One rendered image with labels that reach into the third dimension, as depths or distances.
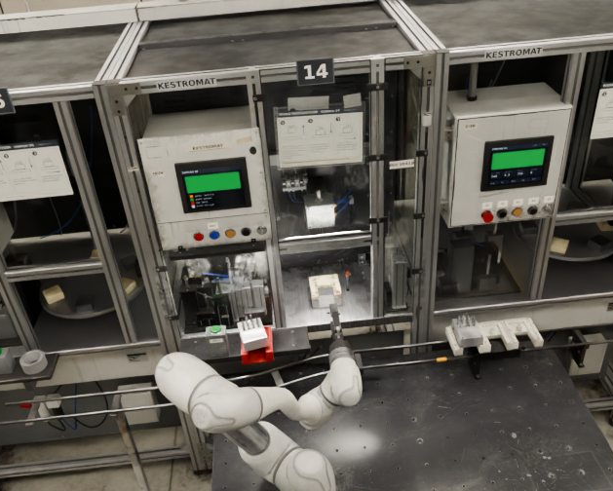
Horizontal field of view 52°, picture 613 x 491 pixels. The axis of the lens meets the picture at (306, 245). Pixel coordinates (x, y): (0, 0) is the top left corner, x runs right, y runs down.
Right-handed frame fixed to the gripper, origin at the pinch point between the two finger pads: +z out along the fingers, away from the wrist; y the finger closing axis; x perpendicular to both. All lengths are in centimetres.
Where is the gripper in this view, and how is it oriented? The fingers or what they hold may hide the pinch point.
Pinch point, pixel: (333, 317)
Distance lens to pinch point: 239.7
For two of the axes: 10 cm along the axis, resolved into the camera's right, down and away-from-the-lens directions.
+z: -0.8, -5.6, 8.3
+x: -9.9, 1.0, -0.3
